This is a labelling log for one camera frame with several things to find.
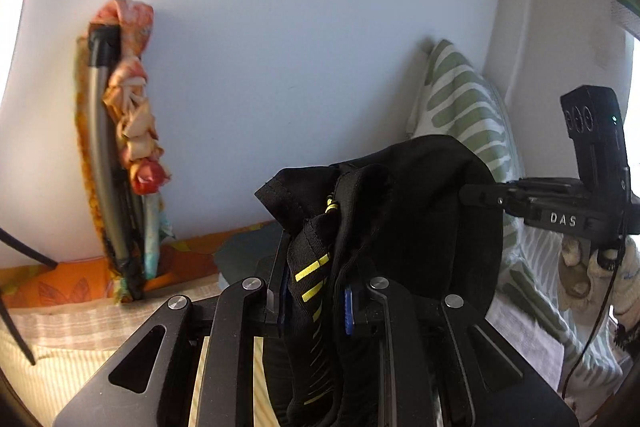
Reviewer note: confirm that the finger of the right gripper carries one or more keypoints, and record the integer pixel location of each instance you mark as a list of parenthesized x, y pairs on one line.
[(484, 195)]

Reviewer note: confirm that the black pants yellow stripes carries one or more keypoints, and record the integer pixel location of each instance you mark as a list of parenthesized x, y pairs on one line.
[(395, 214)]

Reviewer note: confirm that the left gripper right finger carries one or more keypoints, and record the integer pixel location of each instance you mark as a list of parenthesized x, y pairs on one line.
[(357, 304)]

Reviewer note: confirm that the folded dark grey garment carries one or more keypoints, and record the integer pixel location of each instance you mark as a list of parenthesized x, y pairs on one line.
[(248, 254)]

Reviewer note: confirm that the right gloved hand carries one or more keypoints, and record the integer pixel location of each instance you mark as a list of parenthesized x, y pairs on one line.
[(583, 284)]

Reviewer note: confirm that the black camera box right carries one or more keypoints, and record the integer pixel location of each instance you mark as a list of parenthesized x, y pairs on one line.
[(595, 125)]

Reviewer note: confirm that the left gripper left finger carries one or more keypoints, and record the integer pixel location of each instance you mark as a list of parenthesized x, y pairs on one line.
[(275, 269)]

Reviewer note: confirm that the folded silver tripod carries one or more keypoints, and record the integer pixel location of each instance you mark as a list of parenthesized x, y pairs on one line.
[(121, 209)]

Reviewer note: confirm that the green white patterned pillow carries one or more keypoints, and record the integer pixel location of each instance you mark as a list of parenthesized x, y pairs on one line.
[(575, 358)]

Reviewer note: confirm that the orange patterned cloth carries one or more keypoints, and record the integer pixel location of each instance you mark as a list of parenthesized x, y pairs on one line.
[(138, 145)]

